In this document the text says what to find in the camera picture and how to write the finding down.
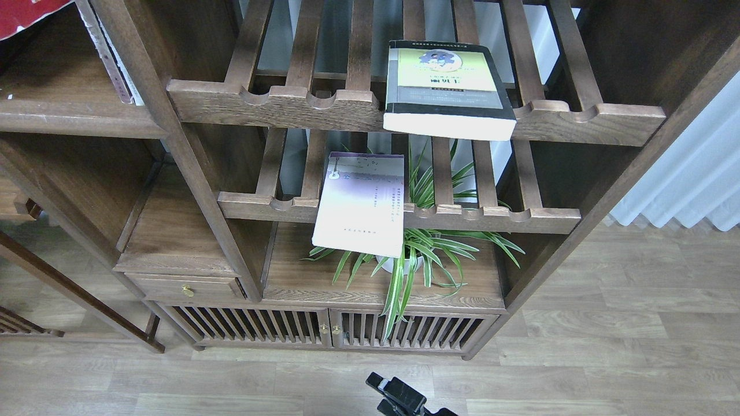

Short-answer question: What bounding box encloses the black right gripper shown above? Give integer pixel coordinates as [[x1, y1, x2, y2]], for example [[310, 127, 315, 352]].
[[366, 372, 458, 416]]

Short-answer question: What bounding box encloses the red book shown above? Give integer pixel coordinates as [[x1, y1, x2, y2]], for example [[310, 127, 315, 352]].
[[1, 0, 72, 40]]

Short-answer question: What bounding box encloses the white plant pot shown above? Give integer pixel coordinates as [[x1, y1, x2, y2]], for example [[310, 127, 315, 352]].
[[375, 254, 424, 276]]

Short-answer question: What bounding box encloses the green spider plant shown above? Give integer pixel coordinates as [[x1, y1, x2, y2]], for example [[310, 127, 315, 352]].
[[301, 153, 526, 340]]

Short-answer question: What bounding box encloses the white lavender book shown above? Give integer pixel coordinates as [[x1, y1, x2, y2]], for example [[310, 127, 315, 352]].
[[312, 152, 404, 258]]

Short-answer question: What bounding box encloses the dark wooden bookshelf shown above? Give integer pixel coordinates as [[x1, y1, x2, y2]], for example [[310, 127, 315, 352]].
[[2, 1, 738, 360]]

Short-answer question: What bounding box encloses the brass drawer knob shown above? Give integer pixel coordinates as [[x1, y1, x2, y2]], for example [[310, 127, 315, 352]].
[[182, 285, 195, 298]]

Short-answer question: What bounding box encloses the black and yellow book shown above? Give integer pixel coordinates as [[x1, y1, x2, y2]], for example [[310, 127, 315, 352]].
[[383, 40, 516, 140]]

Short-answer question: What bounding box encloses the white curtain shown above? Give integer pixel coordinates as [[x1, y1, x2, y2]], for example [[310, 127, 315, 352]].
[[610, 75, 739, 231]]

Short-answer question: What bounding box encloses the white upright book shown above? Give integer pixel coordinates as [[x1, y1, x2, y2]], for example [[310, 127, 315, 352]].
[[76, 1, 145, 106]]

